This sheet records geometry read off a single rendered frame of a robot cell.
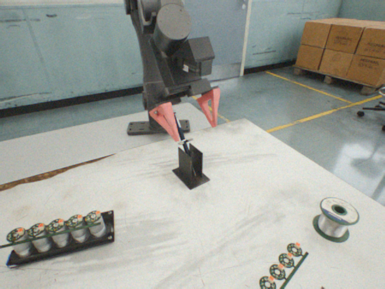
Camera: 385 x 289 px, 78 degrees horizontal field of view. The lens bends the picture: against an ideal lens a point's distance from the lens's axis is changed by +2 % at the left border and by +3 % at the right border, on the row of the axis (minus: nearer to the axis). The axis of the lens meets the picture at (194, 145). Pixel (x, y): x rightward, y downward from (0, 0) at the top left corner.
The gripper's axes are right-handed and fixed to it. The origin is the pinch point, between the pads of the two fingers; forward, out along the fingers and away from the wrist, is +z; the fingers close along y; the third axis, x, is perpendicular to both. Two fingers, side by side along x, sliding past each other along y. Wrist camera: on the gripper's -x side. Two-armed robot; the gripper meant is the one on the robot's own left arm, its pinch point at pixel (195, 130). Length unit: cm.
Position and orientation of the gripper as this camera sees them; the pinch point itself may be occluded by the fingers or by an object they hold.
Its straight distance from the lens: 48.3
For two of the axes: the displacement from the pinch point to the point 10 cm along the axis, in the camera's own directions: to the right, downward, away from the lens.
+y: 8.0, -3.3, 5.0
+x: -4.9, 1.0, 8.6
